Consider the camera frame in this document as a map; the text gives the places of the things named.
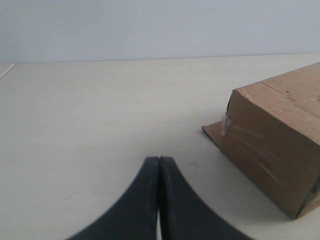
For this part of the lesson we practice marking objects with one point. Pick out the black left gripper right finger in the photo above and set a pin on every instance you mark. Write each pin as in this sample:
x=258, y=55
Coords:
x=183, y=214

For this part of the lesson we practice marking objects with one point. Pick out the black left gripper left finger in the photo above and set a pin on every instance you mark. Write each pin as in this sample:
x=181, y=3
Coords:
x=134, y=215

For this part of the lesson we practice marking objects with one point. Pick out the brown cardboard slotted box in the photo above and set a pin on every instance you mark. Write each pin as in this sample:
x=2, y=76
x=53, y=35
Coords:
x=271, y=132

